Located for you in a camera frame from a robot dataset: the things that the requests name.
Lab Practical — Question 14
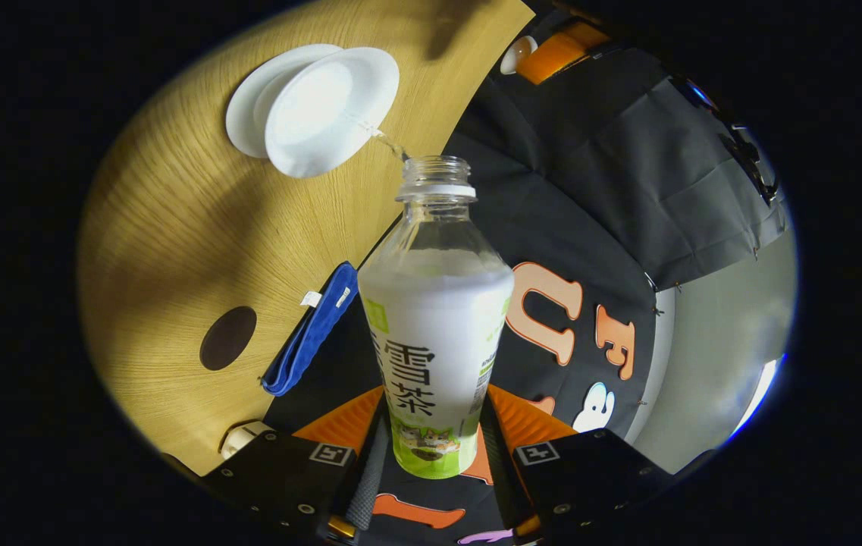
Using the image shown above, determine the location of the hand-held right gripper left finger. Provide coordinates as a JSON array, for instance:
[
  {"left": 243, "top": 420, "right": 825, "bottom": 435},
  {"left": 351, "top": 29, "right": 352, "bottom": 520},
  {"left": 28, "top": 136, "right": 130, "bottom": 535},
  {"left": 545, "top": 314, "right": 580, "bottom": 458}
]
[{"left": 199, "top": 383, "right": 390, "bottom": 543}]

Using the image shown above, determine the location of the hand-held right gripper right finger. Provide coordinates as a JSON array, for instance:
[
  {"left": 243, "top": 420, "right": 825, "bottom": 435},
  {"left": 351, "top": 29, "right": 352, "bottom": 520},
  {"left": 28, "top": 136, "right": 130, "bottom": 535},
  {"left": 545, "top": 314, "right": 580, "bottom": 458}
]
[{"left": 476, "top": 383, "right": 678, "bottom": 543}]

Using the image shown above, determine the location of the clear water bottle white label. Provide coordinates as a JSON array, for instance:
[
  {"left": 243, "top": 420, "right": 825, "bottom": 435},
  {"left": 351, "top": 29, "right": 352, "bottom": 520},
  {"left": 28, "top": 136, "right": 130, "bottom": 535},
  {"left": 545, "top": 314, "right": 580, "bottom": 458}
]
[{"left": 357, "top": 155, "right": 515, "bottom": 480}]

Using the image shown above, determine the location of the dark round coaster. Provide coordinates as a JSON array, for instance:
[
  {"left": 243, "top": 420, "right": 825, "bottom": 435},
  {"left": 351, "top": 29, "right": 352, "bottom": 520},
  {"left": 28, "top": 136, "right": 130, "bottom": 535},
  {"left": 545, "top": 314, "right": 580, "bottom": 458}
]
[{"left": 199, "top": 306, "right": 258, "bottom": 372}]

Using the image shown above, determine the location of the white toaster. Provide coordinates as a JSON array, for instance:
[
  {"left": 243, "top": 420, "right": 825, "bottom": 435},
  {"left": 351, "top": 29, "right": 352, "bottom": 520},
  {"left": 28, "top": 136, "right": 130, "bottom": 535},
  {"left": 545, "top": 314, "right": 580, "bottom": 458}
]
[{"left": 220, "top": 421, "right": 276, "bottom": 461}]

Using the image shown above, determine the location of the blue towel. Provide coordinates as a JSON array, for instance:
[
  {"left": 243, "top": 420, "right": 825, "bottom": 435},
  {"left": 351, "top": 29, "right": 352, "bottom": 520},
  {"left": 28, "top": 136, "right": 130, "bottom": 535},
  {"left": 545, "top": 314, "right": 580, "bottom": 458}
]
[{"left": 261, "top": 262, "right": 359, "bottom": 397}]

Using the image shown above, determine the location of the white saucer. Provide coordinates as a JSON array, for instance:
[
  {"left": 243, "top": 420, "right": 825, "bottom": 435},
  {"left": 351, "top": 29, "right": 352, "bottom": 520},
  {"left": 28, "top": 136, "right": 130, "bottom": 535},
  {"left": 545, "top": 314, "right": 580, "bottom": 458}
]
[{"left": 225, "top": 43, "right": 344, "bottom": 159}]

